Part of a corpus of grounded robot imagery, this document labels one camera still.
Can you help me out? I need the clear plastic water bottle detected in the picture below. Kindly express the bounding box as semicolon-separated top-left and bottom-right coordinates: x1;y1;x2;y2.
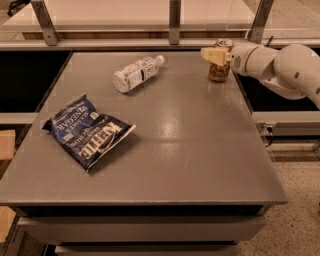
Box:
113;55;165;93

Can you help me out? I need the middle metal rail bracket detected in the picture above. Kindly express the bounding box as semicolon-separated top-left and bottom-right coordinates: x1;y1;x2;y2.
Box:
169;0;181;45

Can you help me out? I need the grey upper drawer front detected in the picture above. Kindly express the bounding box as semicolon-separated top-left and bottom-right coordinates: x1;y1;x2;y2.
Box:
18;216;266;244

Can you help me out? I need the left metal rail bracket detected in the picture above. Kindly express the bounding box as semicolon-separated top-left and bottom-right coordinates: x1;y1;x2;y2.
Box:
31;0;59;46

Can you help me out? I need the grey drawer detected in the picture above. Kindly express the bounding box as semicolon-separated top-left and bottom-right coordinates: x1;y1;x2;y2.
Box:
18;216;266;244
55;246;240;256

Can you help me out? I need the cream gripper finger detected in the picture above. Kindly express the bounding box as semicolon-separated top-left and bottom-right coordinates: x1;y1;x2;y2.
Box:
201;47;230;66

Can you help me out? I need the white background table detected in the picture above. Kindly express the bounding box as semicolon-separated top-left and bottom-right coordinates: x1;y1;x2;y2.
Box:
2;0;256;33

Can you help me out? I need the grey lower drawer front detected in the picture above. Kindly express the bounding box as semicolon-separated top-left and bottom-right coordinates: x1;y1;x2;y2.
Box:
55;246;240;256

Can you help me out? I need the metal rail bracket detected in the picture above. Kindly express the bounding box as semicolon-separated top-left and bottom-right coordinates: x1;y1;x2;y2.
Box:
248;0;274;44
31;0;59;46
169;0;181;45

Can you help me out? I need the orange soda can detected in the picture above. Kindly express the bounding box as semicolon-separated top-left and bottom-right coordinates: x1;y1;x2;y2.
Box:
209;39;233;82

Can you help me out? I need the cardboard box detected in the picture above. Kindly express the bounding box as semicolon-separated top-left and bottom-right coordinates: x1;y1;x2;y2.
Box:
0;130;16;160

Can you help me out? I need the black cable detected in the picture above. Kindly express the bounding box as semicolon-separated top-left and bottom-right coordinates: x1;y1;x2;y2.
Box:
264;124;275;148

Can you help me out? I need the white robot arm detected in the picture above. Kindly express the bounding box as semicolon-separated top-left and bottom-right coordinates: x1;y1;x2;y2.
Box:
201;43;320;108

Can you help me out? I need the right metal rail bracket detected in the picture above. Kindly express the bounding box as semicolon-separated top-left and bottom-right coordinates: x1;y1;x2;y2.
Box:
248;0;274;44

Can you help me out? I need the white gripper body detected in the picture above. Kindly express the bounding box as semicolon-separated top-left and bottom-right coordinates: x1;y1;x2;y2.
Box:
230;44;266;77

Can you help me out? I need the blue kettle chip bag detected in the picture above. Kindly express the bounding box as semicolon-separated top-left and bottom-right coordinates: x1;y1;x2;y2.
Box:
42;94;136;171

